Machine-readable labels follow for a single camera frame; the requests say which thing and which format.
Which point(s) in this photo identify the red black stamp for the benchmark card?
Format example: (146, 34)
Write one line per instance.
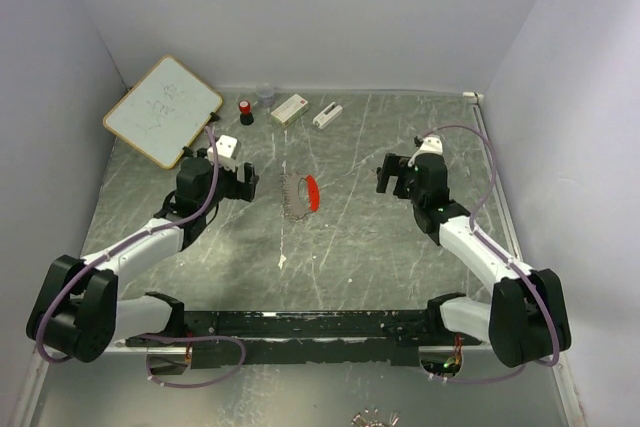
(246, 115)

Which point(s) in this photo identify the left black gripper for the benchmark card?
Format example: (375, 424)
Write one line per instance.
(239, 189)

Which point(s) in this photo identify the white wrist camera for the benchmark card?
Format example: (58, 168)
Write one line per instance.
(225, 152)
(430, 144)

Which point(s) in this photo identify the small metal parts pile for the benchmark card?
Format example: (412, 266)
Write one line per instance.
(374, 418)

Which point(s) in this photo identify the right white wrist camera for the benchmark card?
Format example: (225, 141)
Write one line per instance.
(430, 144)

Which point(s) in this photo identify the small whiteboard wooden frame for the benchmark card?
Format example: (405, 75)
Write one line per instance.
(164, 112)

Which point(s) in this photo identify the white rectangular device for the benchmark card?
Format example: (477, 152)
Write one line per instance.
(327, 115)

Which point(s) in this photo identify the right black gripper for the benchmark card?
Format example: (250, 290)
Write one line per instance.
(394, 165)

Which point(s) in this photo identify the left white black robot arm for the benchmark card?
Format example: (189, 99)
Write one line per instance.
(78, 312)

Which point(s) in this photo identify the aluminium frame rail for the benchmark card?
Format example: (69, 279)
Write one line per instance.
(562, 372)

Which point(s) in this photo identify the red carabiner keyring with keys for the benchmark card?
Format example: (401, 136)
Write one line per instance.
(301, 195)

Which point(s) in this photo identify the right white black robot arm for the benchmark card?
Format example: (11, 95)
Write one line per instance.
(526, 319)

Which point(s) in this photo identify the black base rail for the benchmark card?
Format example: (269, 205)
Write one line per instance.
(396, 337)

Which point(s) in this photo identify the white cardboard box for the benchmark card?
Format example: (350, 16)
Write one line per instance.
(290, 110)

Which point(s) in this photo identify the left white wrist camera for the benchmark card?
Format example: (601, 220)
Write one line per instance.
(225, 152)

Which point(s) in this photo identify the clear plastic cup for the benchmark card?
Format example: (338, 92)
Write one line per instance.
(265, 93)

